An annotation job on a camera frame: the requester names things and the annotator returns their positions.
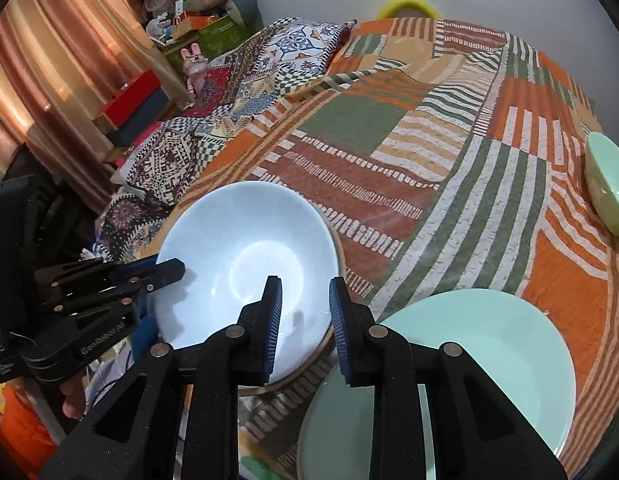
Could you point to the plain white bowl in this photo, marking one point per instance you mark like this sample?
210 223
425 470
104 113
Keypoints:
239 240

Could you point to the orange garment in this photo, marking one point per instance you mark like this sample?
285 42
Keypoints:
24 425

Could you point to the mint green plate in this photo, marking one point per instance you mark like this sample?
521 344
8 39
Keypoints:
489 360

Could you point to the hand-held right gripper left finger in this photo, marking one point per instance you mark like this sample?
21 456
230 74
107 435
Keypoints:
272 330

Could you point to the green box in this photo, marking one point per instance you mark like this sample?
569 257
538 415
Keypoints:
219 35

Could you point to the orange brown curtain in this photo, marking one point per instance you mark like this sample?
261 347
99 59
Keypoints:
64 60

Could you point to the mint green bowl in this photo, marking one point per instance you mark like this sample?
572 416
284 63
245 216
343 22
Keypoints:
609 185

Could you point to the red box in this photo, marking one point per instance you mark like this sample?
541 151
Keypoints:
134 97

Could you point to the patterned checkered quilt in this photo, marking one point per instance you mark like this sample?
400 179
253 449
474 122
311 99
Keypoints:
229 95

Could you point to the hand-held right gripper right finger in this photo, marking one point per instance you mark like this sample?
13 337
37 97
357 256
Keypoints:
339 330

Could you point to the orange striped patchwork blanket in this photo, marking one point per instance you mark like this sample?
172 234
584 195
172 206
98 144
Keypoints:
414 160

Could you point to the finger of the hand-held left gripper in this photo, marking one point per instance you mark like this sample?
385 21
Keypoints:
89 345
164 272

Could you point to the dark blue box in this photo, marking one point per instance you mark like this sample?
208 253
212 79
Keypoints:
139 125

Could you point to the person's left hand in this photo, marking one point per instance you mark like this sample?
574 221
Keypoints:
74 402

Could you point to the pink bunny toy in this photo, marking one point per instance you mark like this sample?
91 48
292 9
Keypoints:
194 67

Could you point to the yellow hoop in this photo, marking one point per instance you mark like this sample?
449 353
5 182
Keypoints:
389 7

